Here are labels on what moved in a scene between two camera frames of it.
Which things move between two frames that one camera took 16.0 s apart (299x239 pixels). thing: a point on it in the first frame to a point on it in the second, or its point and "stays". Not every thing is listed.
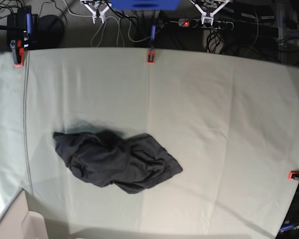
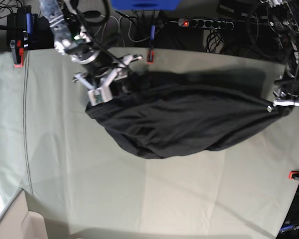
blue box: x=145 y=5 stays
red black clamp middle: x=151 y=54 stays
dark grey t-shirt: x=135 y=164 to x=171 y=120
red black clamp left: x=18 y=52 stays
